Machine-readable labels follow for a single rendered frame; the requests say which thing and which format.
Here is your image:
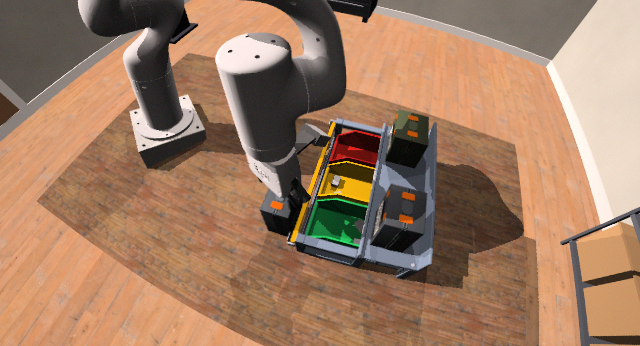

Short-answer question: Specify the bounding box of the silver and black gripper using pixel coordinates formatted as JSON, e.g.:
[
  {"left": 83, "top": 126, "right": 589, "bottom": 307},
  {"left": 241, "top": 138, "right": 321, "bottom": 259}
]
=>
[{"left": 246, "top": 147, "right": 311, "bottom": 211}]

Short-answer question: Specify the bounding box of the grey metal shelf rack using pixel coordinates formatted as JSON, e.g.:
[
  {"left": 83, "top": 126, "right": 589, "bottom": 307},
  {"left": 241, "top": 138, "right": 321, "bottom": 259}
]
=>
[{"left": 287, "top": 118, "right": 437, "bottom": 280}]

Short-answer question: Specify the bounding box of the green bin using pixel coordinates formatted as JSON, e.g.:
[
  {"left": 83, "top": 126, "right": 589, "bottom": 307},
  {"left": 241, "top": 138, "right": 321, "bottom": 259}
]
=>
[{"left": 305, "top": 198, "right": 368, "bottom": 249}]

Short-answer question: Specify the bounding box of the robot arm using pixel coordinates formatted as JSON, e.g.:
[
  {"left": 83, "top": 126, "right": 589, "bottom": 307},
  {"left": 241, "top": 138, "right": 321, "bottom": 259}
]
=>
[{"left": 78, "top": 0, "right": 347, "bottom": 161}]

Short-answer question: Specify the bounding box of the red open bin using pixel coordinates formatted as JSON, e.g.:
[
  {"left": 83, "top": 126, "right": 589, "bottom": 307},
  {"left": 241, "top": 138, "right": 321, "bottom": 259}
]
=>
[{"left": 328, "top": 130, "right": 381, "bottom": 168}]

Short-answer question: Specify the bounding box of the yellow open bin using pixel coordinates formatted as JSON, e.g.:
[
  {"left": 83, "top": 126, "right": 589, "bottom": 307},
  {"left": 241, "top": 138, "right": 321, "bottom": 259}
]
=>
[{"left": 317, "top": 161, "right": 375, "bottom": 206}]

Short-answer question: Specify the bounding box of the orange bar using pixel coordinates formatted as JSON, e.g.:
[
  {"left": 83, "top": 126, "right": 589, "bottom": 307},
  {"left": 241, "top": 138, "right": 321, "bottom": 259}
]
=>
[{"left": 290, "top": 122, "right": 335, "bottom": 243}]

